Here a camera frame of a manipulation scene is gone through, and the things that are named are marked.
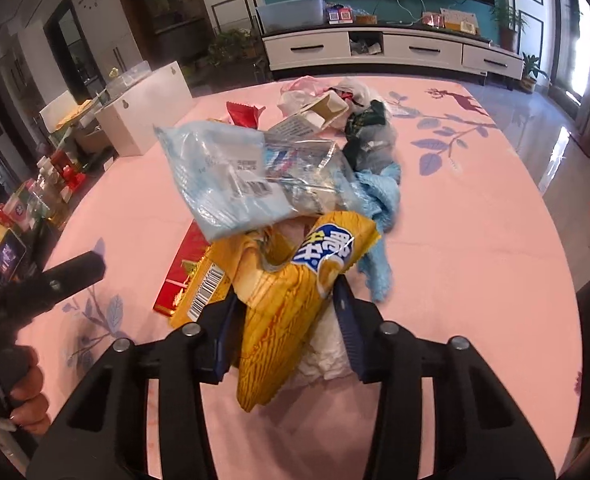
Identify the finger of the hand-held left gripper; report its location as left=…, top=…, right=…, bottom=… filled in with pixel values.
left=0, top=251, right=106, bottom=322

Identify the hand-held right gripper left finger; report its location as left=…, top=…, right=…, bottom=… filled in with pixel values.
left=27, top=291, right=239, bottom=480

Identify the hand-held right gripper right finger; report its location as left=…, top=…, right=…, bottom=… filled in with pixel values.
left=331, top=275, right=556, bottom=480

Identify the yellow chip bag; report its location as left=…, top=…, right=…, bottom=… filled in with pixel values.
left=169, top=210, right=382, bottom=413

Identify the person's left hand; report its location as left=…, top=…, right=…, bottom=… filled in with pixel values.
left=5, top=347, right=52, bottom=436

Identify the white tissue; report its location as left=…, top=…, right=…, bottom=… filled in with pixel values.
left=295, top=305, right=361, bottom=386

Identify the red flat packet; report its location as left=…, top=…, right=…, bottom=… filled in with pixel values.
left=154, top=222, right=213, bottom=318

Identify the row of small bottles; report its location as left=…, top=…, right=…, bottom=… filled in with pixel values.
left=27, top=150, right=88, bottom=231

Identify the light blue cloth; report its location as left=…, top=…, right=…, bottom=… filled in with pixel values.
left=350, top=162, right=403, bottom=303

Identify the brown cardboard box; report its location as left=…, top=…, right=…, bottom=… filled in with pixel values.
left=72, top=122, right=113, bottom=156

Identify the pink floral tablecloth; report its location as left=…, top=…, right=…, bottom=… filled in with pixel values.
left=17, top=76, right=583, bottom=480

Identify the light blue plastic package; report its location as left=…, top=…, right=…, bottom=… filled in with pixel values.
left=154, top=120, right=371, bottom=241

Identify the white flat box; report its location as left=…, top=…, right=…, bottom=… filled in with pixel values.
left=40, top=91, right=88, bottom=131

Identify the white wooden box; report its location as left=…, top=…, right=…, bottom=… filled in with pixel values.
left=95, top=61, right=195, bottom=157

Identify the grey plastic bag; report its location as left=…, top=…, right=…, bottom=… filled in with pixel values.
left=344, top=125, right=401, bottom=171

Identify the silver foil wrapper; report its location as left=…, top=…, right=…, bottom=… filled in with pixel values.
left=262, top=132, right=346, bottom=216

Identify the clear plastic container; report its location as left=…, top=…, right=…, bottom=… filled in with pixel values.
left=107, top=62, right=151, bottom=87

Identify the dark green wrapper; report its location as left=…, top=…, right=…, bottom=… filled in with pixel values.
left=345, top=100, right=391, bottom=138

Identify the small printed carton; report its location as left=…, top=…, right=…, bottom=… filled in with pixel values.
left=267, top=94, right=351, bottom=138

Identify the red snack wrapper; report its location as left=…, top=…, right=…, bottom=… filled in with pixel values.
left=225, top=101, right=266, bottom=130

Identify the clear plastic bag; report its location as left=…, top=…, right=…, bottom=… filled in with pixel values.
left=337, top=77, right=391, bottom=111

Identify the pink plastic bag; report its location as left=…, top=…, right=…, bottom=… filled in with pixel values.
left=281, top=76, right=326, bottom=98

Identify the bushy potted plant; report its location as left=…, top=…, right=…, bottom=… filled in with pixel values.
left=207, top=27, right=266, bottom=83

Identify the dark wooden cabinet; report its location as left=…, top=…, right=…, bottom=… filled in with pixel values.
left=120, top=0, right=216, bottom=68

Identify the white television cabinet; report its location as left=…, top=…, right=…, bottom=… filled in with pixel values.
left=261, top=25, right=525, bottom=81

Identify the small potted plant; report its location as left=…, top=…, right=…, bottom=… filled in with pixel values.
left=520, top=52, right=548, bottom=93

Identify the clear storage bin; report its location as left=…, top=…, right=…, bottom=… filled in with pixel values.
left=255, top=0, right=326, bottom=33

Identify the tall potted plant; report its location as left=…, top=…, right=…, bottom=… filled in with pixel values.
left=490, top=2, right=528, bottom=53

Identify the bright window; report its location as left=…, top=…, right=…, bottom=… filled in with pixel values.
left=550, top=0, right=590, bottom=106

